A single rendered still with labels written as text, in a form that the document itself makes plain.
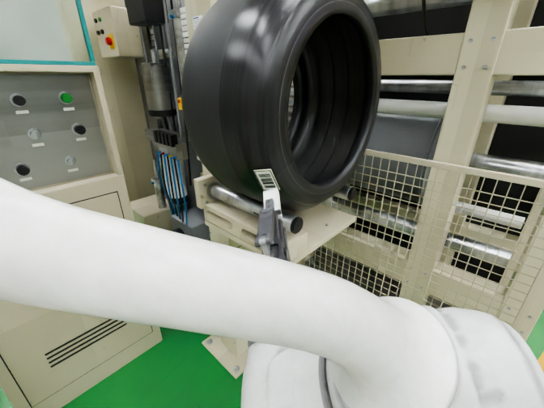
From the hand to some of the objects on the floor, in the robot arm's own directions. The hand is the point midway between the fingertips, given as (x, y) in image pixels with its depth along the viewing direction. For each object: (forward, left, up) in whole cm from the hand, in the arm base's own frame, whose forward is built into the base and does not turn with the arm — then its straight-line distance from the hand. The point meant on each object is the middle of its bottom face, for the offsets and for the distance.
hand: (271, 204), depth 54 cm
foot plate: (+31, +43, -101) cm, 114 cm away
